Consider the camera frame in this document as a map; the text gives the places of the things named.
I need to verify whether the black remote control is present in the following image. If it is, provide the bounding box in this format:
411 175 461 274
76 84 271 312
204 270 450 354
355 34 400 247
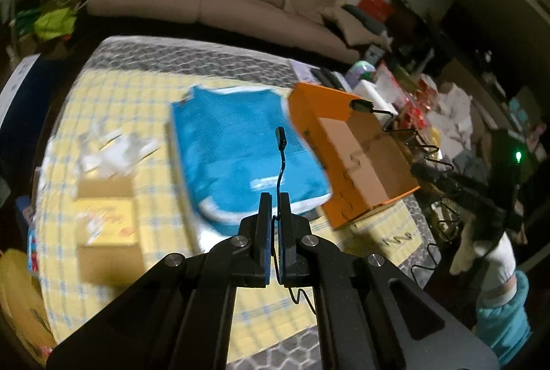
316 67 351 89

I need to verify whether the white booklet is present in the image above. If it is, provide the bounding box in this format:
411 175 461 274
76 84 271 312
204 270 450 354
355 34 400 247
290 60 319 83

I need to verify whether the beige cushion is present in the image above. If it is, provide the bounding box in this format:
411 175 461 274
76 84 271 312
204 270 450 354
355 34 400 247
322 5 387 49

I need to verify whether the person's right forearm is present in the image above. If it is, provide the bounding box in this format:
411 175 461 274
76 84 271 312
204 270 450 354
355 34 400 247
475 271 534 368

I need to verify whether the yellow cardboard tissue box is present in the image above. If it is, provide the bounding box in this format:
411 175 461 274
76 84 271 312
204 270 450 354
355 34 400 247
73 177 144 289

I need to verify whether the yellow round cushion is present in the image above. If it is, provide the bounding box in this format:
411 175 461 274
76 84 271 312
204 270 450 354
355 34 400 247
0 250 56 366

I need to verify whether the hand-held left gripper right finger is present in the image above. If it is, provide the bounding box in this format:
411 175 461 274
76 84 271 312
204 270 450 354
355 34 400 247
275 192 501 370

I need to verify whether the black cable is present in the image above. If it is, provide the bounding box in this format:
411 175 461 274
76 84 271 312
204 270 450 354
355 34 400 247
274 97 462 316

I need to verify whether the red box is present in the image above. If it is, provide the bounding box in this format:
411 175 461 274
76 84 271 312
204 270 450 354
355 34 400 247
359 0 394 23

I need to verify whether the person's right hand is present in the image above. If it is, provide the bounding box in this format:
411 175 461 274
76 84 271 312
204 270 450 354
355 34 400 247
449 220 516 289

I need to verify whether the white tissue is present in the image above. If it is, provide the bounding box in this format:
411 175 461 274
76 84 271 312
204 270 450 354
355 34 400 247
77 130 160 177

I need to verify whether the yellow checked cloth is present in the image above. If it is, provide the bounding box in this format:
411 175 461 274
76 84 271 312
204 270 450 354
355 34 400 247
32 65 424 366

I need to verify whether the green purple round container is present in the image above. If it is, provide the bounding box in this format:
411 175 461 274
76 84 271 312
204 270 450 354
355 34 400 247
348 61 376 83

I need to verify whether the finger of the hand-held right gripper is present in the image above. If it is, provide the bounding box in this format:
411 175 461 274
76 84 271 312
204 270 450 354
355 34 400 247
410 162 458 191

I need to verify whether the dark cushion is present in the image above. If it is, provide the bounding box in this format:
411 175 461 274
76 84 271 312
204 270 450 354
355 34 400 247
344 5 387 36

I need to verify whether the blue cloth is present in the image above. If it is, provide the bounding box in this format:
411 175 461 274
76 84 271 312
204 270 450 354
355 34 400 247
169 84 333 237

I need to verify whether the clear bag with red packets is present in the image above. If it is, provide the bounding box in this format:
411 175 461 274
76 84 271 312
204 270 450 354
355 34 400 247
374 65 435 130

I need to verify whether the green bag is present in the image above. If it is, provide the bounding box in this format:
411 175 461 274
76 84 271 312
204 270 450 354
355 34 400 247
32 7 78 42

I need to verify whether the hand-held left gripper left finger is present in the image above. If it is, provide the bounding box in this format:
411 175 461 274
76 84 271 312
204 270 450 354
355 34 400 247
45 192 276 370

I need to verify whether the orange cardboard box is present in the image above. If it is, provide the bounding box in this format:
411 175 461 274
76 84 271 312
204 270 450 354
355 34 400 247
287 82 422 230

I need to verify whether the white box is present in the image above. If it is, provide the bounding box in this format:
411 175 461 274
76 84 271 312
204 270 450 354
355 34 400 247
352 80 394 113

